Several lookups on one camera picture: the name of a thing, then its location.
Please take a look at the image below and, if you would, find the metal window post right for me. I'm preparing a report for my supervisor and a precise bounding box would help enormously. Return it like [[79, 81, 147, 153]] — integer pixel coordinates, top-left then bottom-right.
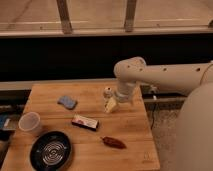
[[124, 0, 137, 32]]

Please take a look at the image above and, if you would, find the metal window post left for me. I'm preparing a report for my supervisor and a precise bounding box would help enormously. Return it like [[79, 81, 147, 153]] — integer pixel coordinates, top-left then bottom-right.
[[56, 0, 72, 34]]

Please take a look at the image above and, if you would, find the black cable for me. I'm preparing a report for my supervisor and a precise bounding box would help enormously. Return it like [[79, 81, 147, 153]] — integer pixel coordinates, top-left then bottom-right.
[[145, 98, 159, 131]]

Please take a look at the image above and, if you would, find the metal window post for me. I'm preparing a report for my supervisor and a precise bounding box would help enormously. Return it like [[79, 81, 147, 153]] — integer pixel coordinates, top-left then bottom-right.
[[124, 0, 137, 32], [56, 0, 72, 34]]

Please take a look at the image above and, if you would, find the blue sponge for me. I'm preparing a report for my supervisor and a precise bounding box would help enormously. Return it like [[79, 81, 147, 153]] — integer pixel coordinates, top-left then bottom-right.
[[57, 96, 77, 110]]

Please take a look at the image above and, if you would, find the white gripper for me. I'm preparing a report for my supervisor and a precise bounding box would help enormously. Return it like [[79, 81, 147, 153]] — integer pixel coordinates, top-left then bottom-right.
[[103, 87, 118, 113]]

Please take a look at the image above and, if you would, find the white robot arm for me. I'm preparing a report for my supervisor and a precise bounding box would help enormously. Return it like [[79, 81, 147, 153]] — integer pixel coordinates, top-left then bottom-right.
[[103, 57, 213, 171]]

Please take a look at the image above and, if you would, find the red chili pepper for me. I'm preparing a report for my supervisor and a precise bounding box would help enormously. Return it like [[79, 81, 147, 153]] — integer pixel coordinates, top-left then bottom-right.
[[102, 137, 126, 149]]

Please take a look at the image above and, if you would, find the black round pan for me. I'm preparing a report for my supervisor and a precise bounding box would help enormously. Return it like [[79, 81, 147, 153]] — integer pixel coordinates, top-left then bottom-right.
[[30, 131, 72, 171]]

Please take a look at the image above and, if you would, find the clear plastic cup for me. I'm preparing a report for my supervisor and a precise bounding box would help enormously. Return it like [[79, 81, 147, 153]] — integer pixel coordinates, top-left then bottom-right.
[[18, 112, 42, 136]]

